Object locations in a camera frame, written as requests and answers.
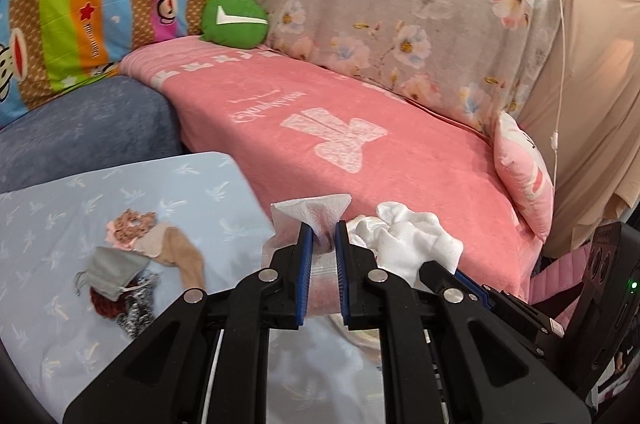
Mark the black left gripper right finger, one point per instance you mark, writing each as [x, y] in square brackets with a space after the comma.
[455, 352]

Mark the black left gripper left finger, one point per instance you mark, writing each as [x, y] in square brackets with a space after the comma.
[205, 359]

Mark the dark red velvet scrunchie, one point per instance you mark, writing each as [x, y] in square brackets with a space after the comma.
[105, 303]

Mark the white satin scrunchie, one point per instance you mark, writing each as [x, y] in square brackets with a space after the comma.
[402, 240]

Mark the grey drawstring pouch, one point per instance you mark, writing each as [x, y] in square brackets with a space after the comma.
[109, 272]

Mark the pink white wet wipe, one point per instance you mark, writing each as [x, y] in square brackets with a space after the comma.
[321, 214]

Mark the pink quilted jacket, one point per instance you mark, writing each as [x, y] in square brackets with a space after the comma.
[556, 290]

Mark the black white patterned scrunchie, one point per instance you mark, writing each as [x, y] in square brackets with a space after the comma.
[138, 313]

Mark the beige stocking sock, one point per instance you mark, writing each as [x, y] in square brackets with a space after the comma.
[169, 246]

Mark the light blue palm pillow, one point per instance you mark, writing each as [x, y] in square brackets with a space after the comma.
[59, 341]

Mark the pink folded cloth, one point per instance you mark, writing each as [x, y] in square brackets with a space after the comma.
[115, 240]

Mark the tan ruffled scrunchie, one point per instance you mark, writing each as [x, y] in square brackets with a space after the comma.
[133, 224]

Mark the pink cartoon small pillow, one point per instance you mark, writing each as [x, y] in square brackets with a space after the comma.
[521, 168]

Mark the beige curtain sheet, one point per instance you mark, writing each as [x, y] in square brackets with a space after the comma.
[583, 114]

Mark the pink towel blanket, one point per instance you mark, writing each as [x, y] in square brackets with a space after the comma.
[299, 131]

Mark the dark blue velvet pillow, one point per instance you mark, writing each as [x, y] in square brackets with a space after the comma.
[112, 122]

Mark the green round plush cushion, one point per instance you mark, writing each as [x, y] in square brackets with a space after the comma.
[239, 24]

